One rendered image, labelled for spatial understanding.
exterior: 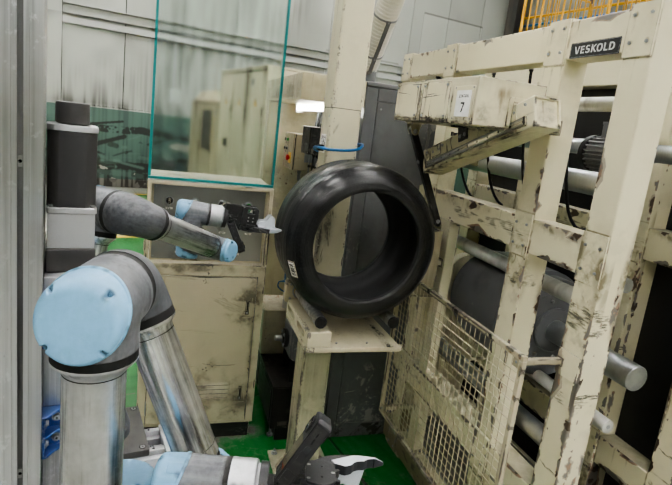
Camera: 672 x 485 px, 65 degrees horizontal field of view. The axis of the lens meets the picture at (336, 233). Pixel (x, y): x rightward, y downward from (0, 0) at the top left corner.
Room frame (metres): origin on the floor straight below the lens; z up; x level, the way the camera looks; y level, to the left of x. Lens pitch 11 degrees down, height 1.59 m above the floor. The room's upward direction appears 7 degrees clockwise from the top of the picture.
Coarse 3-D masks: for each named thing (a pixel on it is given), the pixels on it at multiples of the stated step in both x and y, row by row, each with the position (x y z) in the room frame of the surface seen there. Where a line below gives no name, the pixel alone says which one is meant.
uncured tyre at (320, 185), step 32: (352, 160) 1.99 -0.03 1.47; (288, 192) 1.97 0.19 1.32; (320, 192) 1.78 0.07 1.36; (352, 192) 1.80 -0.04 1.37; (384, 192) 1.83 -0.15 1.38; (416, 192) 1.90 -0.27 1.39; (288, 224) 1.79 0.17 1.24; (416, 224) 1.88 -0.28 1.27; (288, 256) 1.78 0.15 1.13; (384, 256) 2.15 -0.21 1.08; (416, 256) 1.90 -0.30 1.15; (320, 288) 1.78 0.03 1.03; (352, 288) 2.10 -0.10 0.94; (384, 288) 2.06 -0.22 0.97
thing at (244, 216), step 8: (224, 208) 1.77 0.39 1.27; (232, 208) 1.78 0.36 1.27; (240, 208) 1.78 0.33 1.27; (248, 208) 1.78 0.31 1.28; (256, 208) 1.83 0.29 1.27; (224, 216) 1.75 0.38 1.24; (232, 216) 1.78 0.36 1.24; (240, 216) 1.79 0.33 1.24; (248, 216) 1.79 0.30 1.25; (256, 216) 1.80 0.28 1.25; (224, 224) 1.76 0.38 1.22; (240, 224) 1.78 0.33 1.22; (248, 224) 1.79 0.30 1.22
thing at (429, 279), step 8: (440, 232) 2.24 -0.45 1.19; (440, 240) 2.24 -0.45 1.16; (432, 256) 2.24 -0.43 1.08; (432, 264) 2.24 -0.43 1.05; (432, 272) 2.24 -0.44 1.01; (424, 280) 2.23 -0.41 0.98; (432, 280) 2.24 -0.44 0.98; (416, 288) 2.22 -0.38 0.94; (432, 288) 2.24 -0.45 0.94; (424, 296) 2.23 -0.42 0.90
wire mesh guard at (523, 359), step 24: (432, 312) 1.98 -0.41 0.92; (456, 312) 1.81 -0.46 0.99; (432, 336) 1.95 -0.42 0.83; (432, 360) 1.92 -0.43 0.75; (480, 360) 1.64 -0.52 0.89; (384, 384) 2.28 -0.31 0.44; (432, 384) 1.90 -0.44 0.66; (504, 384) 1.51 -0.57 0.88; (432, 408) 1.87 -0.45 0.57; (456, 408) 1.73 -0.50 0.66; (432, 432) 1.85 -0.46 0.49; (456, 432) 1.70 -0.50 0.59; (480, 432) 1.58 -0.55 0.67; (480, 456) 1.55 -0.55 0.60; (504, 456) 1.45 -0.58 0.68; (432, 480) 1.80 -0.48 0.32
